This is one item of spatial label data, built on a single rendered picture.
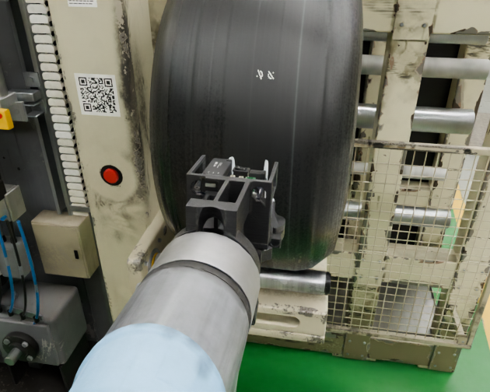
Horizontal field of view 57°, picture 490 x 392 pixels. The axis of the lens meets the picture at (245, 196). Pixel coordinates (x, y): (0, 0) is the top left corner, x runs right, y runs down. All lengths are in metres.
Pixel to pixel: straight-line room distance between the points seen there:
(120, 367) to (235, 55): 0.46
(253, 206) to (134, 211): 0.59
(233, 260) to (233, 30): 0.39
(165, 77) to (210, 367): 0.47
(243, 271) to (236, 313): 0.04
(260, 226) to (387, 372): 1.61
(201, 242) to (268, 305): 0.58
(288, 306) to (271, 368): 1.03
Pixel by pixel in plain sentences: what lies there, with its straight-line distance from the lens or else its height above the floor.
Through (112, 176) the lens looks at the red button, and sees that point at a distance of 0.91.
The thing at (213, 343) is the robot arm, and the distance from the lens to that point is 0.23.
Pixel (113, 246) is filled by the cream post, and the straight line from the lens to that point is 1.01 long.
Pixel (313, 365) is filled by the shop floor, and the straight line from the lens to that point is 1.91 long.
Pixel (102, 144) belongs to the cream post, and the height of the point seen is 1.13.
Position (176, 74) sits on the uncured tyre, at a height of 1.31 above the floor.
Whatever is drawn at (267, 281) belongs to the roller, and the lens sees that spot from 0.86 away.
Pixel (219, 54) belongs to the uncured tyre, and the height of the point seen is 1.33.
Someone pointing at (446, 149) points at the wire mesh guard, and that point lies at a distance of 1.26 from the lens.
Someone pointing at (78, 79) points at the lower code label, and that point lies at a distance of 0.86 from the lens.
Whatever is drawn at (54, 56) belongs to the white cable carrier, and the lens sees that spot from 0.89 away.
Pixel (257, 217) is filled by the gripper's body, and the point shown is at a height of 1.26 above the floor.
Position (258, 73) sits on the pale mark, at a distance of 0.59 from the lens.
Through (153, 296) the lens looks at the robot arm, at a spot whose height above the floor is 1.30.
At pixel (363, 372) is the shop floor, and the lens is 1.93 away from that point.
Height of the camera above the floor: 1.46
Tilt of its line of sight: 30 degrees down
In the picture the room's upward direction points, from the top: straight up
